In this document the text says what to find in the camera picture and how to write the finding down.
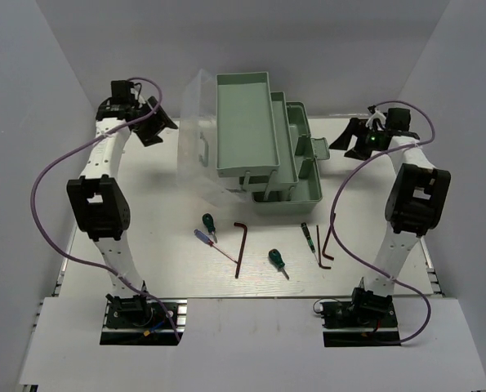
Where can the medium red hex key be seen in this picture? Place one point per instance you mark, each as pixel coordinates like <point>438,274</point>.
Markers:
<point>324,251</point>

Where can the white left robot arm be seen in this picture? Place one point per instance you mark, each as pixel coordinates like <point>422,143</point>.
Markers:
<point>101,210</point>

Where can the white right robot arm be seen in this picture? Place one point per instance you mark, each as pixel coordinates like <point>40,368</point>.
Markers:
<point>414,205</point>

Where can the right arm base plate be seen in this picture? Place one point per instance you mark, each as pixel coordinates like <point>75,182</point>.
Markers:
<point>365,320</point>

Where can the green toolbox with clear lid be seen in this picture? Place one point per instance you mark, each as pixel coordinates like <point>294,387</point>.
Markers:
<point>239,141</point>

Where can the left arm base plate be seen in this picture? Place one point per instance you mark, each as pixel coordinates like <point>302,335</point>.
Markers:
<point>136,321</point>

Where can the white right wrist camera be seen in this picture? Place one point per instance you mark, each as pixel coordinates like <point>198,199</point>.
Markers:
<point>377,119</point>

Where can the slim green black screwdriver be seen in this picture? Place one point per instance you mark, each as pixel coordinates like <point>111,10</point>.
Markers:
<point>307,235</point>

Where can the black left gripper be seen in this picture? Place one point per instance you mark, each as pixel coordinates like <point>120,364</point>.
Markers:
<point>159,120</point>

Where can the large red hex key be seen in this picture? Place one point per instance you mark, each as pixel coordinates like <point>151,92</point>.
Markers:
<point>242,246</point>

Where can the stubby green screwdriver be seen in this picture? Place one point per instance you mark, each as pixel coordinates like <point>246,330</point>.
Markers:
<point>277,261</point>
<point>210,225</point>

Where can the blue handled screwdriver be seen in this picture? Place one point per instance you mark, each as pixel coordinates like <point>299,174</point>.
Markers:
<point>206,240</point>

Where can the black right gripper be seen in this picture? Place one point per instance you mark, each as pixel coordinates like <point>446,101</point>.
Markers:
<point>354,126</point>

